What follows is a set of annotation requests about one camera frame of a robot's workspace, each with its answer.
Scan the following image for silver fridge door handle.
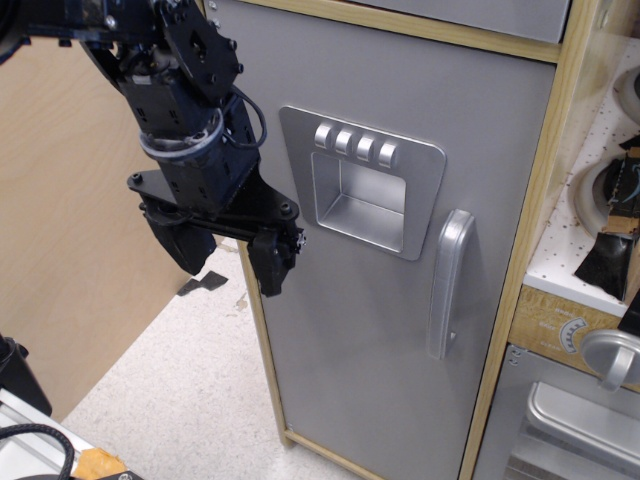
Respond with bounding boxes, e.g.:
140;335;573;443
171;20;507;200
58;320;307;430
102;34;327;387
427;209;475;360

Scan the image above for orange tape patch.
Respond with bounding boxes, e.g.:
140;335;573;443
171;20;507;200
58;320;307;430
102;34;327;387
72;448;128;480

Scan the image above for plywood board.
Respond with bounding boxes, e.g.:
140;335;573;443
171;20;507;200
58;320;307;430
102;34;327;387
1;39;188;420

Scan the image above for grey toy fridge door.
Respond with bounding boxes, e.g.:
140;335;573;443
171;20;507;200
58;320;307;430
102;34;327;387
217;1;555;479

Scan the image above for aluminium rail base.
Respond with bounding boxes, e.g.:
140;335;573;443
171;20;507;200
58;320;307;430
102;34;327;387
1;389;93;479

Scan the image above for silver oven door handle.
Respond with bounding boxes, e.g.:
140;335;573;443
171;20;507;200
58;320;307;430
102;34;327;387
526;382;639;468

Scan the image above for silver ice dispenser panel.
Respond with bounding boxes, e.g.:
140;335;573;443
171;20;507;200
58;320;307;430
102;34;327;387
279;106;447;261

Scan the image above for grey toy oven door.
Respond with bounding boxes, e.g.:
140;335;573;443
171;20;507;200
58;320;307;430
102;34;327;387
473;345;639;479

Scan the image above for grey freezer door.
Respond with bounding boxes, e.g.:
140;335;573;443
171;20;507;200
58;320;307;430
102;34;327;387
359;0;571;44

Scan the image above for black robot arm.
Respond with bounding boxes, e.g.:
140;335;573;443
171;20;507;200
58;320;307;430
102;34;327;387
1;1;304;297

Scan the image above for black tape piece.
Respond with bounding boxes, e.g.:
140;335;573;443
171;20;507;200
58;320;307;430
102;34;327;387
177;271;228;297

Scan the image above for wooden toy kitchen frame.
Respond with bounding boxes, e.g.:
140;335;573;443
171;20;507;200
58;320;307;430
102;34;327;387
205;1;639;479

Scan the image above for white pegboard countertop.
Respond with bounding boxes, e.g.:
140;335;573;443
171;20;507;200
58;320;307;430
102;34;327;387
524;38;639;317

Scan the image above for silver oven knob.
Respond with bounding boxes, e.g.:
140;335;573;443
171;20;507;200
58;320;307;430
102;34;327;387
580;329;639;392

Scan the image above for black braided cable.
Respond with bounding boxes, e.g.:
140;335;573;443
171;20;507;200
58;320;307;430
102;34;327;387
0;423;76;480

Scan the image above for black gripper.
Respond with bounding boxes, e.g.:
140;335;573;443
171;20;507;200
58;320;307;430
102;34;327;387
127;144;304;297

